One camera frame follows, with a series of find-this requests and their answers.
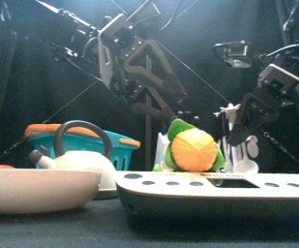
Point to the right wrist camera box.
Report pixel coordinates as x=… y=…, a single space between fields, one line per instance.
x=236 y=53

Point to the white toy stove panel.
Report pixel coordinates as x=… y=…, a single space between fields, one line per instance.
x=216 y=193

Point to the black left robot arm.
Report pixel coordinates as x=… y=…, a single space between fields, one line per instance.
x=71 y=24

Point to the grey metal frame pole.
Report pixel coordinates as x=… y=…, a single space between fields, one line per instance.
x=148 y=139

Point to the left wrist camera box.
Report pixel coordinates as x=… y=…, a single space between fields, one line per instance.
x=146 y=19

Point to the yellow toy corn green husk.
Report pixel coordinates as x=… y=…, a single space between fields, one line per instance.
x=194 y=149

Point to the white bowl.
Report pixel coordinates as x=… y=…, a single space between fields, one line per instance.
x=35 y=190

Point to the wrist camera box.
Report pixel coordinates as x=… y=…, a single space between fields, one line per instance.
x=236 y=53
x=146 y=19

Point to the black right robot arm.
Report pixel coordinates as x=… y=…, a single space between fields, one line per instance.
x=298 y=55

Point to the white toy spatula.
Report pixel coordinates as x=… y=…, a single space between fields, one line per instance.
x=252 y=147

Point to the white toy spoon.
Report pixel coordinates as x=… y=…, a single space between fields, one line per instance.
x=246 y=166

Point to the teal basket orange rim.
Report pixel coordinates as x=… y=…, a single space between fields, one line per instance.
x=80 y=142

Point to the white toy bottle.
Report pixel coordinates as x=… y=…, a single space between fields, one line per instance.
x=160 y=151

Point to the white utensil rack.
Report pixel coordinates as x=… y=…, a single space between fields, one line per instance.
x=230 y=113

